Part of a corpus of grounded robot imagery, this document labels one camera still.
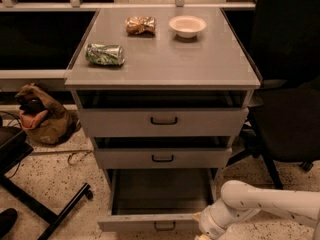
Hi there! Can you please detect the crumpled golden snack bag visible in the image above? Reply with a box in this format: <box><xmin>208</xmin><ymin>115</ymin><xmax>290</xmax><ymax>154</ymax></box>
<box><xmin>125</xmin><ymin>16</ymin><xmax>156</xmax><ymax>35</ymax></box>

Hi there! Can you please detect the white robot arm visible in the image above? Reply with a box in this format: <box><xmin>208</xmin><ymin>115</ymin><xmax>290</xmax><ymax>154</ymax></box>
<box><xmin>193</xmin><ymin>180</ymin><xmax>320</xmax><ymax>240</ymax></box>

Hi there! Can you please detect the grey bottom drawer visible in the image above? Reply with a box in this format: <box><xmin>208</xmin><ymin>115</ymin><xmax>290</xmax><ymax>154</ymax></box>
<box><xmin>98</xmin><ymin>168</ymin><xmax>217</xmax><ymax>232</ymax></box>

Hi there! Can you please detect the black shoe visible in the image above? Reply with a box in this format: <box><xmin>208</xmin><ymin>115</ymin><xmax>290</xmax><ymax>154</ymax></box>
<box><xmin>0</xmin><ymin>208</ymin><xmax>18</xmax><ymax>238</ymax></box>

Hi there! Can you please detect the crushed green soda can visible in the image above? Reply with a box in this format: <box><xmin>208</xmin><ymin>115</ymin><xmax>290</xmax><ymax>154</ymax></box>
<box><xmin>85</xmin><ymin>44</ymin><xmax>125</xmax><ymax>66</ymax></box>

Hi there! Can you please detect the grey drawer cabinet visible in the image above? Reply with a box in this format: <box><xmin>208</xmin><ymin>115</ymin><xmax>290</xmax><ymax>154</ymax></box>
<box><xmin>64</xmin><ymin>6</ymin><xmax>262</xmax><ymax>182</ymax></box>

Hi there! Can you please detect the white paper bowl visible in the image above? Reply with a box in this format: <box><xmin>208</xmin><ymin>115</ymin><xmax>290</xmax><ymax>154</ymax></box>
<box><xmin>169</xmin><ymin>16</ymin><xmax>207</xmax><ymax>38</ymax></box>

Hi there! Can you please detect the grey drawer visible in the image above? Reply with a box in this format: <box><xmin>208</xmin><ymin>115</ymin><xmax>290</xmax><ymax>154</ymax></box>
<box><xmin>95</xmin><ymin>148</ymin><xmax>232</xmax><ymax>169</ymax></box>
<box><xmin>79</xmin><ymin>108</ymin><xmax>248</xmax><ymax>137</ymax></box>
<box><xmin>98</xmin><ymin>168</ymin><xmax>217</xmax><ymax>232</ymax></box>

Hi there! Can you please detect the black office chair right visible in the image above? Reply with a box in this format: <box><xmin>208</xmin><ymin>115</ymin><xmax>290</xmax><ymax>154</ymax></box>
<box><xmin>228</xmin><ymin>0</ymin><xmax>320</xmax><ymax>189</ymax></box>

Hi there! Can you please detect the brown fabric bag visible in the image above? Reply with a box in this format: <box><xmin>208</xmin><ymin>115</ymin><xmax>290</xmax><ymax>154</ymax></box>
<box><xmin>15</xmin><ymin>84</ymin><xmax>77</xmax><ymax>145</ymax></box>

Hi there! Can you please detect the grey top drawer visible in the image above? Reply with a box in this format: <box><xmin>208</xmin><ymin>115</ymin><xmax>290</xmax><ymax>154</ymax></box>
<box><xmin>79</xmin><ymin>108</ymin><xmax>248</xmax><ymax>137</ymax></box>

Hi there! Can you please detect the black chair base left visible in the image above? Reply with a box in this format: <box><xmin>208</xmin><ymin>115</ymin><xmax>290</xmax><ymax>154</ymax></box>
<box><xmin>0</xmin><ymin>115</ymin><xmax>94</xmax><ymax>240</ymax></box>

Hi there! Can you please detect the grey middle drawer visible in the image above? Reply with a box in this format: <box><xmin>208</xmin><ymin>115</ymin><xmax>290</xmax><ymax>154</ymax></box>
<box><xmin>95</xmin><ymin>148</ymin><xmax>232</xmax><ymax>169</ymax></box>

